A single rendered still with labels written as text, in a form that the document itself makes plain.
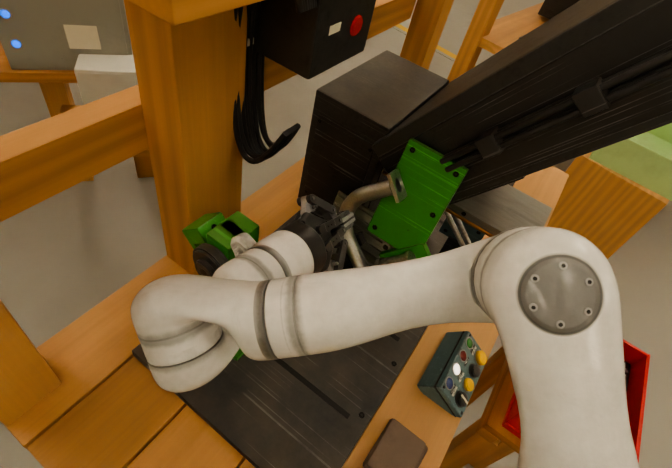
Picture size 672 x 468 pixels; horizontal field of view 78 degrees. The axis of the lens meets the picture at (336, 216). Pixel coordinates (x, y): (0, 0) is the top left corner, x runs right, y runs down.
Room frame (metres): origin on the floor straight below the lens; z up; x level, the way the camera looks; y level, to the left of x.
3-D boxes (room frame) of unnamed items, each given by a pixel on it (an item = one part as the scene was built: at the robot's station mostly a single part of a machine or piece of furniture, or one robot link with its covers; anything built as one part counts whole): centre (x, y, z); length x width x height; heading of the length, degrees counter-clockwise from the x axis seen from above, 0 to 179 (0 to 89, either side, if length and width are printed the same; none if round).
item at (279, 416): (0.71, -0.12, 0.89); 1.10 x 0.42 x 0.02; 156
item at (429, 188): (0.62, -0.14, 1.17); 0.13 x 0.12 x 0.20; 156
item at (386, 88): (0.87, -0.03, 1.07); 0.30 x 0.18 x 0.34; 156
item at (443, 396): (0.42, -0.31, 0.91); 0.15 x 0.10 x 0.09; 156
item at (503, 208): (0.74, -0.24, 1.11); 0.39 x 0.16 x 0.03; 66
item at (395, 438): (0.24, -0.21, 0.91); 0.10 x 0.08 x 0.03; 154
